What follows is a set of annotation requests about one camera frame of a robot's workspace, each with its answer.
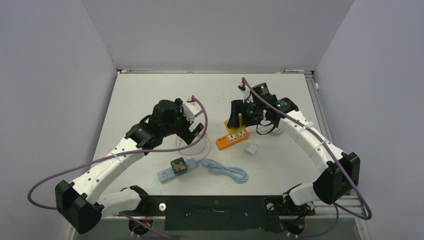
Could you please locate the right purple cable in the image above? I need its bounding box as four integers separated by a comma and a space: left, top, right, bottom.
241, 77, 373, 239

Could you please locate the aluminium frame rail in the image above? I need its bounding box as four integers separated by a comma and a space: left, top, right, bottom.
85, 70, 364, 240

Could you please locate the purple cable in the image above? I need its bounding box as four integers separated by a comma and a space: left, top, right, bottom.
27, 96, 209, 240
241, 77, 373, 239

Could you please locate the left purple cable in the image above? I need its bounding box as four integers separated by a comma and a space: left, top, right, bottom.
27, 96, 209, 240

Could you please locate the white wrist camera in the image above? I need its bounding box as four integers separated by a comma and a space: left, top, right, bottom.
238, 77, 254, 103
182, 95, 203, 123

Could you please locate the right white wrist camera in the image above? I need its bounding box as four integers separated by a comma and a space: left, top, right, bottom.
238, 77, 254, 103

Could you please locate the white plug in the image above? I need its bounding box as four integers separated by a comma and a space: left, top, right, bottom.
245, 143, 259, 156

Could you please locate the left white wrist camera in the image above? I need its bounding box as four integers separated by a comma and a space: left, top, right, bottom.
182, 95, 203, 123

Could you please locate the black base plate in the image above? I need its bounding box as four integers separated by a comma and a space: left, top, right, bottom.
126, 195, 316, 232

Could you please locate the light blue cable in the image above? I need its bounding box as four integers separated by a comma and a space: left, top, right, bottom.
201, 158, 250, 185

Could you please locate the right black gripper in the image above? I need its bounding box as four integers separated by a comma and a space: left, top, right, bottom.
229, 98, 264, 128

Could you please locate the pink charger plug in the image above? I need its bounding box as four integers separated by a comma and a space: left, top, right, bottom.
198, 130, 208, 137

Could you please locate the light blue power strip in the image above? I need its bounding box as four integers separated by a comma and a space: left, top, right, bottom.
157, 157, 198, 183

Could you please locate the yellow cube adapter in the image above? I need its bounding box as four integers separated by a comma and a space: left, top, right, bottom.
224, 113, 247, 134

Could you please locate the orange power strip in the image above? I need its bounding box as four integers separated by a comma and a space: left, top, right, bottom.
215, 129, 249, 151

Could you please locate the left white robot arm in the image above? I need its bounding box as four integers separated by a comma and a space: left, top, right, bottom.
54, 97, 208, 234

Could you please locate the dark green cube adapter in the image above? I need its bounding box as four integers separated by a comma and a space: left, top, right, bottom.
170, 157, 188, 176

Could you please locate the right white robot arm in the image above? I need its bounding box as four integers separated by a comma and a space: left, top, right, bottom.
226, 78, 360, 214

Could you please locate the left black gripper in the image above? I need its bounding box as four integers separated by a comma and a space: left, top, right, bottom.
161, 99, 203, 144

